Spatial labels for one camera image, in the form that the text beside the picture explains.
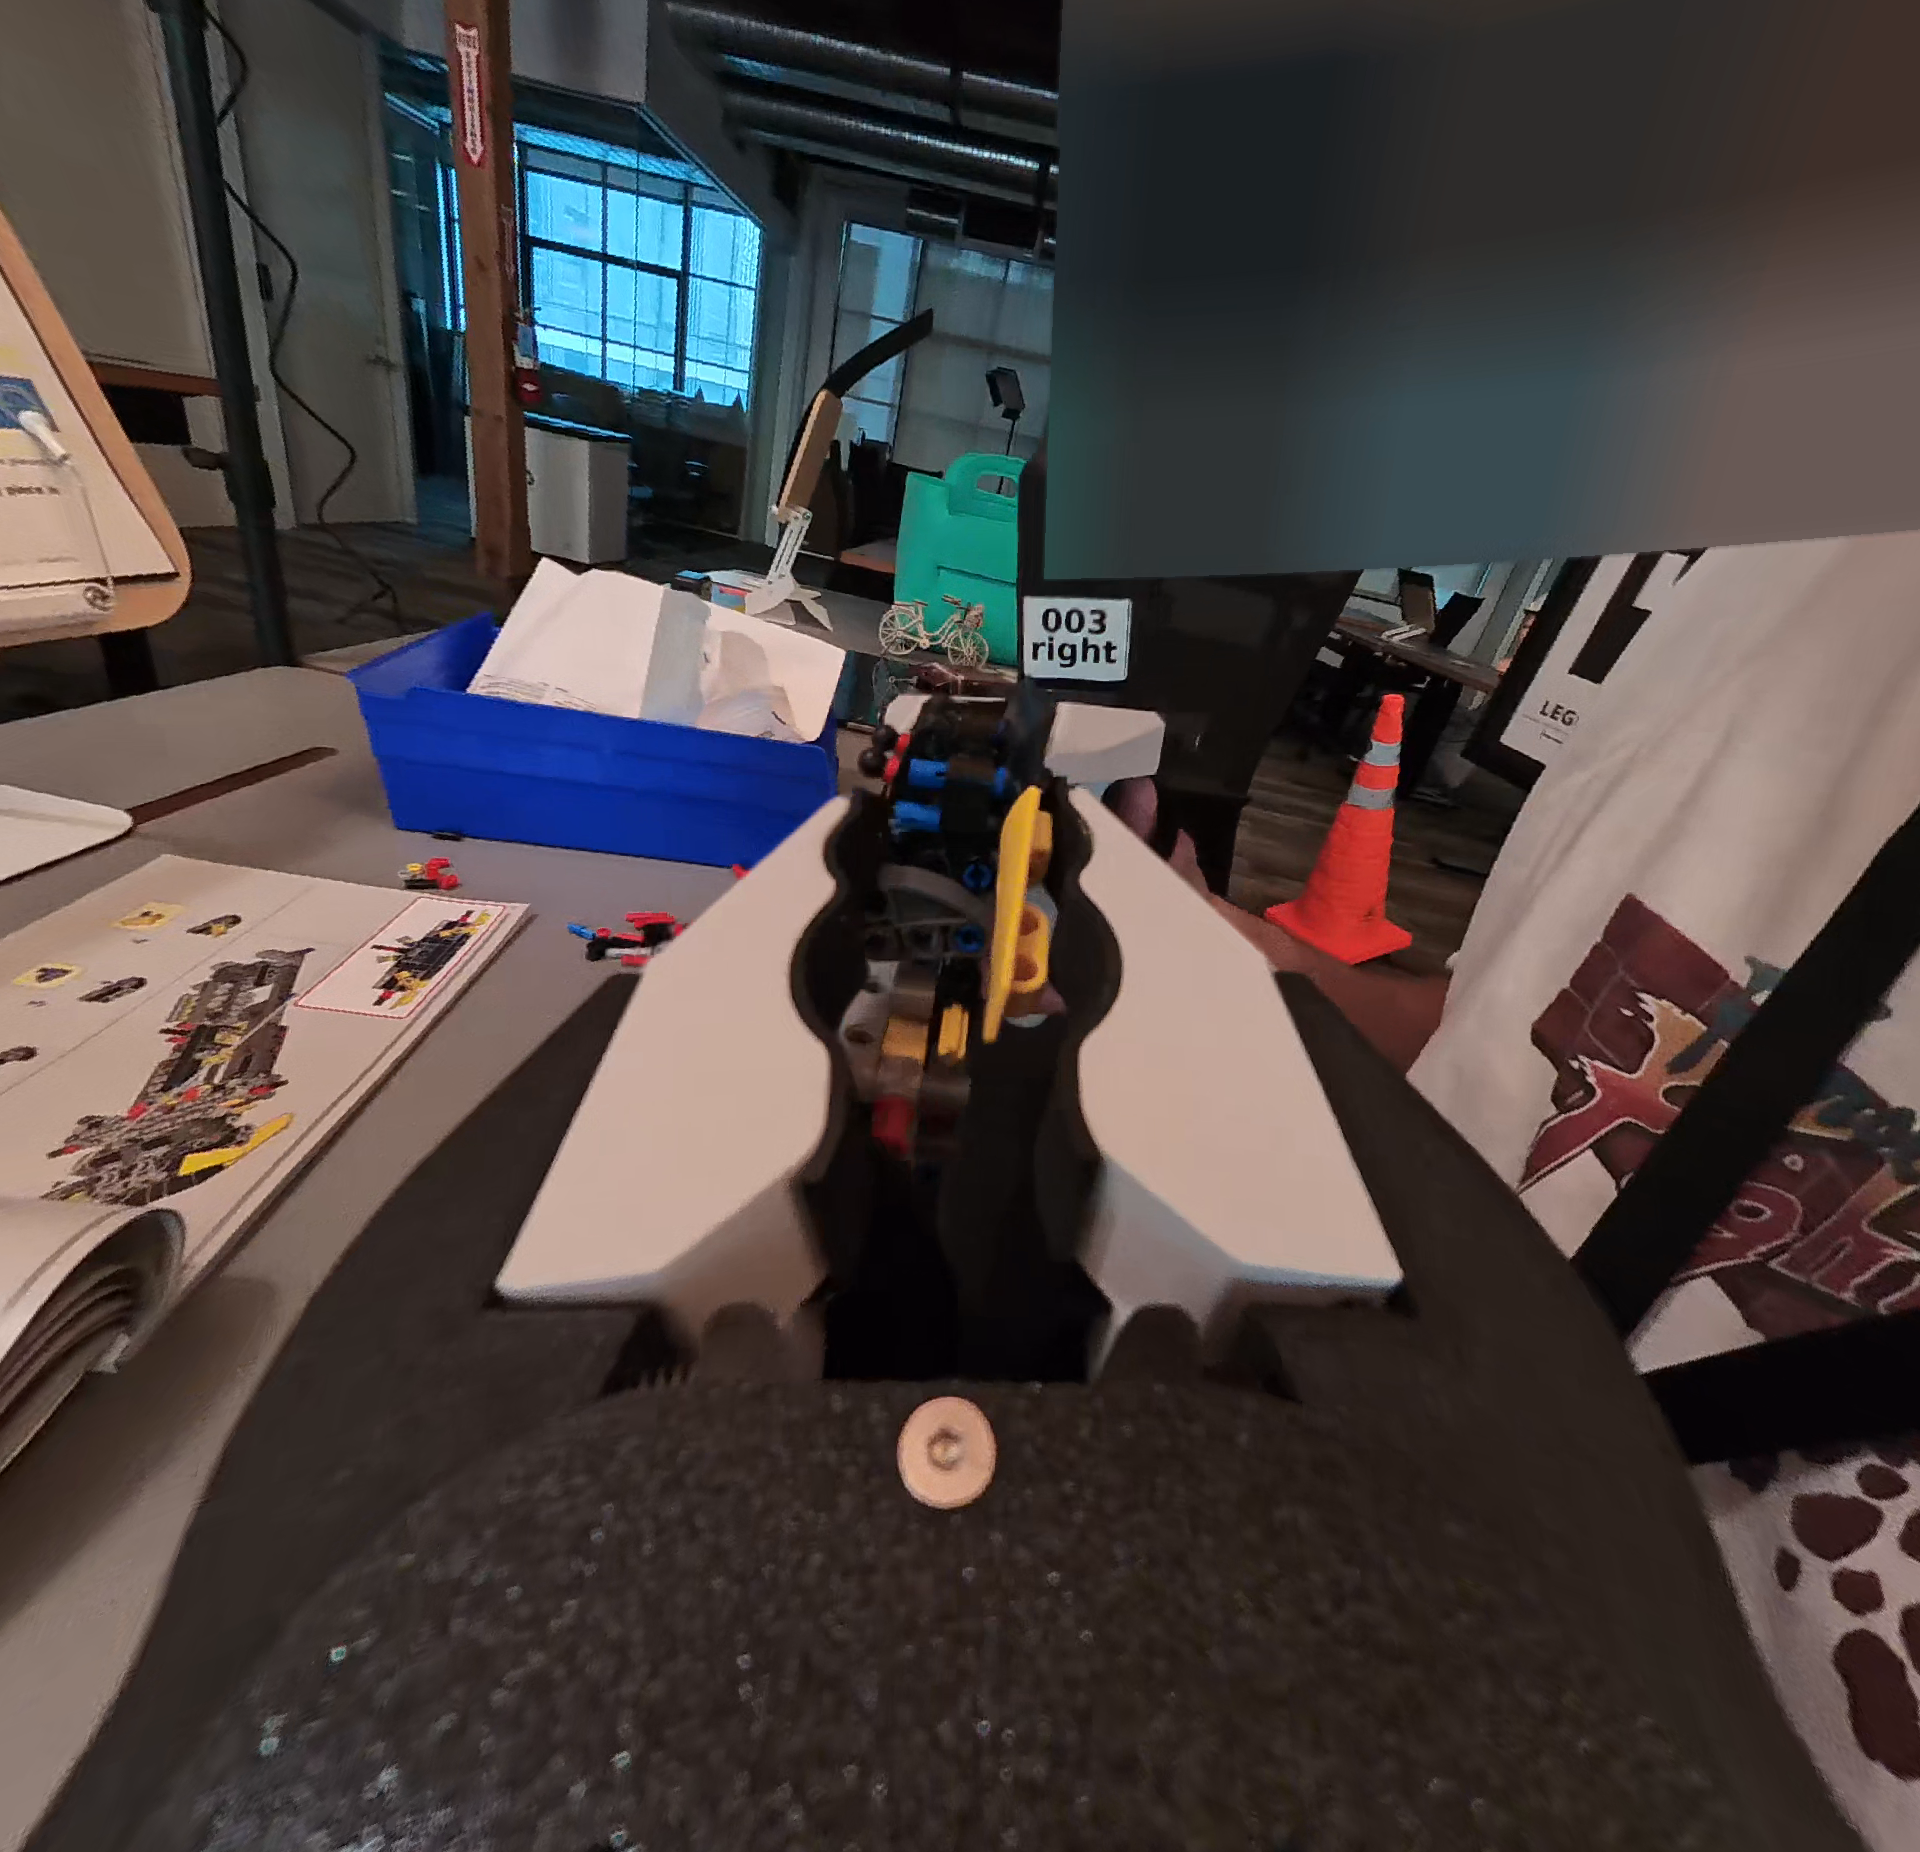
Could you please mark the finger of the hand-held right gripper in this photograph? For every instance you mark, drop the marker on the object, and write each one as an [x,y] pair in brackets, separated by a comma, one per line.
[908,713]
[1109,741]

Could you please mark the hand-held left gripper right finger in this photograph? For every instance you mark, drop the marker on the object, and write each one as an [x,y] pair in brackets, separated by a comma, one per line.
[1231,1133]

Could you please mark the black white marker sign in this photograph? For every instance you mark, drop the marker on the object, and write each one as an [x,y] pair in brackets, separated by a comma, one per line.
[1561,683]

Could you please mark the paned window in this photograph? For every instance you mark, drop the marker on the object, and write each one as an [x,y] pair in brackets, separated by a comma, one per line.
[632,276]

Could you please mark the background office desk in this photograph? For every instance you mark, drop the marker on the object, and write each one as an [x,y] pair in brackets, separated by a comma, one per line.
[1424,666]

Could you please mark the person's right hand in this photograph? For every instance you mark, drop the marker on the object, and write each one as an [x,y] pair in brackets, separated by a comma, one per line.
[1139,810]

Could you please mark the lego instruction booklet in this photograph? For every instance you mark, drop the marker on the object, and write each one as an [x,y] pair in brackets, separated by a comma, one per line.
[226,1042]

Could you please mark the white cabinet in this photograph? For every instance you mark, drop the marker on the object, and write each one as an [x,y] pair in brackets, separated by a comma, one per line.
[579,494]

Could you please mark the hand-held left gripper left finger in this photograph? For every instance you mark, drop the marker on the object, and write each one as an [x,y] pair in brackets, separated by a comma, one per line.
[676,1133]

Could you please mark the wooden post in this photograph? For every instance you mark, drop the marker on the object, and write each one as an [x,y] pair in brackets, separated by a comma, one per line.
[487,308]

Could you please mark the black pole stand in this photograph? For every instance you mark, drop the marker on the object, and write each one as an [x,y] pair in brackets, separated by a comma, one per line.
[226,382]

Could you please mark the blue plastic bin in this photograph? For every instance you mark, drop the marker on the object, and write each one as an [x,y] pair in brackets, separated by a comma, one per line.
[600,789]

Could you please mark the scattered small lego pins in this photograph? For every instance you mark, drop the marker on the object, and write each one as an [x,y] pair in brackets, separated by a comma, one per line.
[632,933]

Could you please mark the white paper bags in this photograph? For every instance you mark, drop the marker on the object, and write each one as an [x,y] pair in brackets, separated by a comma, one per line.
[584,639]

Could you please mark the person's right forearm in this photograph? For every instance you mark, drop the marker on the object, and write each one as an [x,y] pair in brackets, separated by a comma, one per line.
[1350,1004]

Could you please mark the lego car chassis model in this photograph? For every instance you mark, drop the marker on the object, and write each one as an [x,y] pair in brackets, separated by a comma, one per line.
[931,922]

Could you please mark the large orange traffic cone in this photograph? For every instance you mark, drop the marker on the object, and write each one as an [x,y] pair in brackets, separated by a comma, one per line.
[1350,863]

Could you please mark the black studio light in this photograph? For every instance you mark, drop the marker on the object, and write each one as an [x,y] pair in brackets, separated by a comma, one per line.
[1006,391]

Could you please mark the teal felt bag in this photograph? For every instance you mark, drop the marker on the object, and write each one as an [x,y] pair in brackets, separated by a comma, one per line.
[960,547]

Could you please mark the yellow thin lego beam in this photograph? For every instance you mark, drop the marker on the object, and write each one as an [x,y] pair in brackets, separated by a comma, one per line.
[1017,892]

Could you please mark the printed instruction sheet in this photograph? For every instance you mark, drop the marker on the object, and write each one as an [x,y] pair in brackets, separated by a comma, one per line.
[44,503]

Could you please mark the black wooden desk lamp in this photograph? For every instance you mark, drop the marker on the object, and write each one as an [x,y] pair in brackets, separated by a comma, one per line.
[809,457]

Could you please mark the brown flat bar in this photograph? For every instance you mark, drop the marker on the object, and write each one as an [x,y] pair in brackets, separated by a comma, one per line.
[960,680]

